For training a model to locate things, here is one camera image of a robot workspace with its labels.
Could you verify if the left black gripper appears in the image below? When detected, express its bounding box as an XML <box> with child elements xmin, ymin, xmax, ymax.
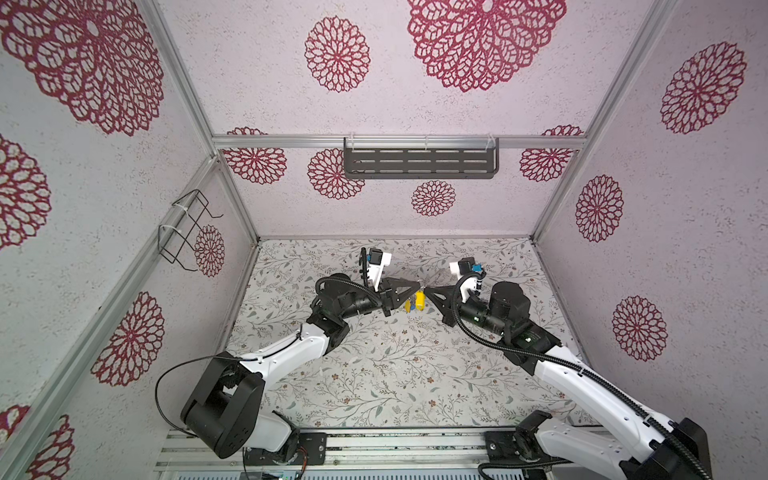
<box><xmin>340</xmin><ymin>277</ymin><xmax>420</xmax><ymax>321</ymax></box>

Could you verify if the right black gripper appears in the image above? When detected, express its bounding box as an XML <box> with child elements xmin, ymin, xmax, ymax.
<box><xmin>424</xmin><ymin>287</ymin><xmax>509</xmax><ymax>344</ymax></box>

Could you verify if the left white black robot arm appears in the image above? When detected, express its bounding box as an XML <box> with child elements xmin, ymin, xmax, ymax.
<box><xmin>180</xmin><ymin>273</ymin><xmax>420</xmax><ymax>464</ymax></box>

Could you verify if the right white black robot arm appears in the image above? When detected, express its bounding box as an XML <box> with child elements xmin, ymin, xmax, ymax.
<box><xmin>425</xmin><ymin>273</ymin><xmax>712</xmax><ymax>479</ymax></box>

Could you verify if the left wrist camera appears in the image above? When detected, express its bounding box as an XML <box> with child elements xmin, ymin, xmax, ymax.
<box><xmin>359</xmin><ymin>248</ymin><xmax>392</xmax><ymax>291</ymax></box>

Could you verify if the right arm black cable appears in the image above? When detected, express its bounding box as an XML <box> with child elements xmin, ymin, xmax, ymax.
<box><xmin>452</xmin><ymin>274</ymin><xmax>715</xmax><ymax>480</ymax></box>

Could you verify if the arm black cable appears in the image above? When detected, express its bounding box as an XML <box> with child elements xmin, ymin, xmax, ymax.
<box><xmin>154</xmin><ymin>326</ymin><xmax>304</xmax><ymax>438</ymax></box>
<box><xmin>452</xmin><ymin>274</ymin><xmax>715</xmax><ymax>480</ymax></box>

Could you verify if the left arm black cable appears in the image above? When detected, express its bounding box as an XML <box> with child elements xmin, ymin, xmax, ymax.
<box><xmin>154</xmin><ymin>326</ymin><xmax>304</xmax><ymax>438</ymax></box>

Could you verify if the dark metal wall shelf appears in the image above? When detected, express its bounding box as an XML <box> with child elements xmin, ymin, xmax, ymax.
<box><xmin>342</xmin><ymin>137</ymin><xmax>500</xmax><ymax>180</ymax></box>

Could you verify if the black wire wall rack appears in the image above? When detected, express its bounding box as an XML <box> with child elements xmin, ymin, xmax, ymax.
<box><xmin>157</xmin><ymin>189</ymin><xmax>225</xmax><ymax>277</ymax></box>

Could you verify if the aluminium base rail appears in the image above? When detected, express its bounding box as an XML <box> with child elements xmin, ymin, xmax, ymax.
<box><xmin>151</xmin><ymin>426</ymin><xmax>513</xmax><ymax>479</ymax></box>

